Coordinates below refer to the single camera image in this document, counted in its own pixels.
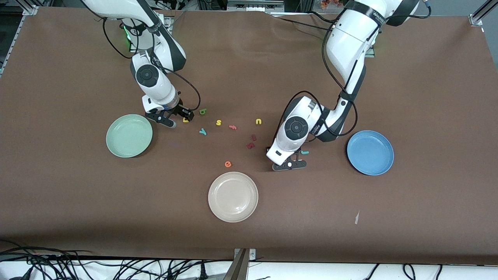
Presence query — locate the beige plate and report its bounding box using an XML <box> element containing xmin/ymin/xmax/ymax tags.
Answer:
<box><xmin>208</xmin><ymin>171</ymin><xmax>259</xmax><ymax>223</ymax></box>

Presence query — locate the black cable on table cover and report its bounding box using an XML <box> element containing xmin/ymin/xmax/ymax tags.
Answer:
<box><xmin>268</xmin><ymin>11</ymin><xmax>341</xmax><ymax>33</ymax></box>

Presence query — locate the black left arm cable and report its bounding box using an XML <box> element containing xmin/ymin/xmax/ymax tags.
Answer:
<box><xmin>274</xmin><ymin>0</ymin><xmax>432</xmax><ymax>145</ymax></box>

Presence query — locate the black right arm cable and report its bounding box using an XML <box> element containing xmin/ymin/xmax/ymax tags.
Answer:
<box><xmin>80</xmin><ymin>0</ymin><xmax>202</xmax><ymax>113</ymax></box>

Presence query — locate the silver aluminium side rail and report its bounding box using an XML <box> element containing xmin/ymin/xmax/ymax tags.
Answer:
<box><xmin>0</xmin><ymin>16</ymin><xmax>24</xmax><ymax>76</ymax></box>

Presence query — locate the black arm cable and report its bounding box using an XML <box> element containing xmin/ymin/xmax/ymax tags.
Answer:
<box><xmin>274</xmin><ymin>0</ymin><xmax>432</xmax><ymax>145</ymax></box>
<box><xmin>80</xmin><ymin>0</ymin><xmax>202</xmax><ymax>113</ymax></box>

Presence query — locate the green plate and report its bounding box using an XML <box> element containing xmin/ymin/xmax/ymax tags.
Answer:
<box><xmin>106</xmin><ymin>114</ymin><xmax>153</xmax><ymax>158</ymax></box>

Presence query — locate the black cable tangle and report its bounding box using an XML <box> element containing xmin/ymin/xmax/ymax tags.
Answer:
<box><xmin>0</xmin><ymin>240</ymin><xmax>234</xmax><ymax>280</ymax></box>

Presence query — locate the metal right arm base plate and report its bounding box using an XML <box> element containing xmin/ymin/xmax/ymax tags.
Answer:
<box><xmin>128</xmin><ymin>12</ymin><xmax>174</xmax><ymax>53</ymax></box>

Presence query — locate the brown table cover sheet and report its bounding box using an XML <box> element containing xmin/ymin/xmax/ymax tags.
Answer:
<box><xmin>0</xmin><ymin>6</ymin><xmax>498</xmax><ymax>266</ymax></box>

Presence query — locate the grey metal bracket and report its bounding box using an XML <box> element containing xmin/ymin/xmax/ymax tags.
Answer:
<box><xmin>223</xmin><ymin>248</ymin><xmax>257</xmax><ymax>280</ymax></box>

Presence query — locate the blue plate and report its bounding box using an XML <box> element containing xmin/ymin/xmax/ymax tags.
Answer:
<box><xmin>347</xmin><ymin>130</ymin><xmax>395</xmax><ymax>176</ymax></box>

